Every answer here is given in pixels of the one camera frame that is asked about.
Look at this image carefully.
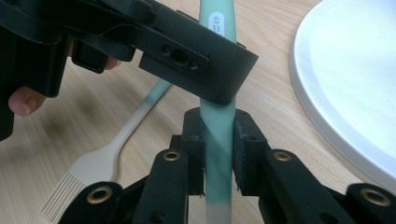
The teal-handled basting brush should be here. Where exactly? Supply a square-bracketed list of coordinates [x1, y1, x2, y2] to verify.
[38, 77, 173, 224]

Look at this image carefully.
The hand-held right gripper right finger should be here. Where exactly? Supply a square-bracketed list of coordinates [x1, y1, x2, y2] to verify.
[231, 108, 271, 198]

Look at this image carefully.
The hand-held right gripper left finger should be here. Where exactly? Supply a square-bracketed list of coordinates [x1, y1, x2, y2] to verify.
[169, 106, 207, 196]

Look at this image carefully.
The white utensil rack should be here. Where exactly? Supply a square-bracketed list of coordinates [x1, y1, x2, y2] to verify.
[288, 0, 396, 194]

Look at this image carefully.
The teal-handled spatula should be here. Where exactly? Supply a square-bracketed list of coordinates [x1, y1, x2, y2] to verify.
[198, 0, 238, 224]

